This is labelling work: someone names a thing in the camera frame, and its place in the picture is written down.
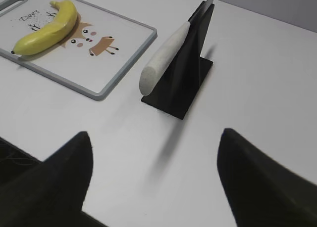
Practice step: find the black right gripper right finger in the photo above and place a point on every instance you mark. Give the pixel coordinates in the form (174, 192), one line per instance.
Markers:
(260, 191)

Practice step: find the black knife stand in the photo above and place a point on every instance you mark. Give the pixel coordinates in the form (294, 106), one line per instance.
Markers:
(177, 88)

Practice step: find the white-handled kitchen knife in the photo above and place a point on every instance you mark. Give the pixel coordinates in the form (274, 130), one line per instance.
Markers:
(163, 57)

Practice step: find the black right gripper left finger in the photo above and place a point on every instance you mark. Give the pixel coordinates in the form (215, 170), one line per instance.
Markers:
(47, 193)

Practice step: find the yellow plastic banana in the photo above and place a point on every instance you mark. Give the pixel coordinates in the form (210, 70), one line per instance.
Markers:
(50, 34)

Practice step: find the white grey-rimmed cutting board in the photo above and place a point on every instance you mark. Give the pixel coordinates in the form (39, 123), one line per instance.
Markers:
(103, 46)

